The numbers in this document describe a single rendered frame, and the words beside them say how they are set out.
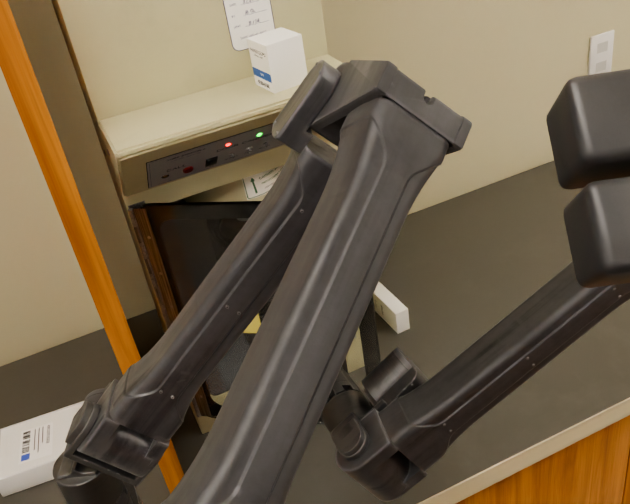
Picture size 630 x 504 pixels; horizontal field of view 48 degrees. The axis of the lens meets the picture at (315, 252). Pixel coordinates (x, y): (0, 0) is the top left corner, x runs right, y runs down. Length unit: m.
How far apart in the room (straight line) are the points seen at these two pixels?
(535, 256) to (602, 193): 1.30
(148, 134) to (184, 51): 0.14
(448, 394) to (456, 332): 0.61
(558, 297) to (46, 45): 0.96
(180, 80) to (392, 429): 0.50
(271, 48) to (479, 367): 0.44
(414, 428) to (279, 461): 0.34
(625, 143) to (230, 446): 0.27
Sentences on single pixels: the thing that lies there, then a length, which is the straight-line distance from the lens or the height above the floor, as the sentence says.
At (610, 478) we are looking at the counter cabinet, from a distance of 1.45.
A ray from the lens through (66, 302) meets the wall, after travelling 1.55.
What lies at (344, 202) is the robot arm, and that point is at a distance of 0.45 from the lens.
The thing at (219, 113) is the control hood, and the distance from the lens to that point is 0.87.
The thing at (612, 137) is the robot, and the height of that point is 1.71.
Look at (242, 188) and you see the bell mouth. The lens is 1.05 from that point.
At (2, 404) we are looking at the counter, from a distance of 1.48.
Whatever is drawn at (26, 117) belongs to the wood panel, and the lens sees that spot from 0.84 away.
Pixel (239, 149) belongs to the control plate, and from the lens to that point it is 0.93.
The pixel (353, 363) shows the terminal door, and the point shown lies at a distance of 1.04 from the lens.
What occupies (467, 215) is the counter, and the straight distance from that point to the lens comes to 1.68.
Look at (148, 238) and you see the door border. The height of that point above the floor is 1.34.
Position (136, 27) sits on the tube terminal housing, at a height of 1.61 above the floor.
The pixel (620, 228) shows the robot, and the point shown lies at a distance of 0.25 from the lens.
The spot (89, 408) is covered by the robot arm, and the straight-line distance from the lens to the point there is 0.72.
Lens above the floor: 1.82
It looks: 33 degrees down
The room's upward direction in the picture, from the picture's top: 10 degrees counter-clockwise
